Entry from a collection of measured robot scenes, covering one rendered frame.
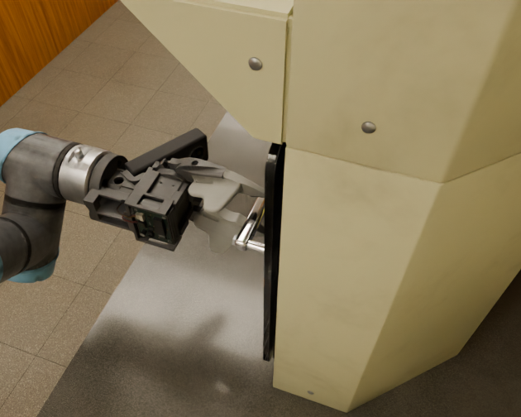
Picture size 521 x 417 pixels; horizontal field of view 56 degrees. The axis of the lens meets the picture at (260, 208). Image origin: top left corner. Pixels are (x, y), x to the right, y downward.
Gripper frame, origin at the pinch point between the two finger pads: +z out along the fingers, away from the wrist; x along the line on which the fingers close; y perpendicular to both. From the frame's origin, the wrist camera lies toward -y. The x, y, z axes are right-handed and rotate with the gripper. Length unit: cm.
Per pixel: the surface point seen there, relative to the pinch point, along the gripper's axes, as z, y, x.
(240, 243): -0.3, 6.1, 0.6
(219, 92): 0.8, 10.8, 24.7
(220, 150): -20.7, -33.2, -26.0
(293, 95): 6.0, 10.8, 25.7
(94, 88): -150, -147, -120
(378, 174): 12.5, 10.8, 20.7
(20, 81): -189, -136, -116
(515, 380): 39.1, -2.0, -26.0
